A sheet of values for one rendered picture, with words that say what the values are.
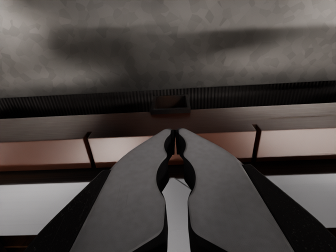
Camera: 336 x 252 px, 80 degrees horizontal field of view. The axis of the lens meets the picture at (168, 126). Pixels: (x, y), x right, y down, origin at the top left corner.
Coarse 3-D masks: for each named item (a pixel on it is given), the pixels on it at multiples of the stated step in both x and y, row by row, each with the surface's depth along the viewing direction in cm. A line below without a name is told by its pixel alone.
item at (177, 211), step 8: (168, 200) 23; (176, 200) 23; (184, 200) 23; (168, 208) 24; (176, 208) 24; (184, 208) 24; (168, 216) 24; (176, 216) 24; (184, 216) 24; (168, 224) 25; (176, 224) 25; (184, 224) 25
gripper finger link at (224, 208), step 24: (192, 144) 10; (192, 168) 9; (216, 168) 8; (240, 168) 8; (192, 192) 7; (216, 192) 7; (240, 192) 7; (192, 216) 6; (216, 216) 6; (240, 216) 6; (264, 216) 6; (192, 240) 6; (216, 240) 6; (240, 240) 6; (264, 240) 6
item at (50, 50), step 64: (0, 0) 28; (64, 0) 28; (128, 0) 28; (192, 0) 28; (256, 0) 27; (320, 0) 27; (0, 64) 32; (64, 64) 32; (128, 64) 32; (192, 64) 32; (256, 64) 32; (320, 64) 31
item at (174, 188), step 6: (174, 180) 22; (168, 186) 22; (174, 186) 22; (180, 186) 22; (186, 186) 22; (162, 192) 22; (168, 192) 22; (174, 192) 22; (180, 192) 22; (186, 192) 22
